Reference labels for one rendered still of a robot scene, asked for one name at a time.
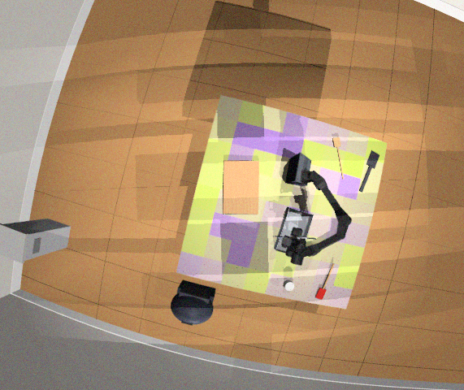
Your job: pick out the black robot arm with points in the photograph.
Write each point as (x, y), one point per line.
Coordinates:
(344, 220)

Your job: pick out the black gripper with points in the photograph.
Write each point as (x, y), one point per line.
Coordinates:
(296, 233)

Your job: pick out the grey cylinder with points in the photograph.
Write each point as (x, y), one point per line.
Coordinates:
(288, 285)

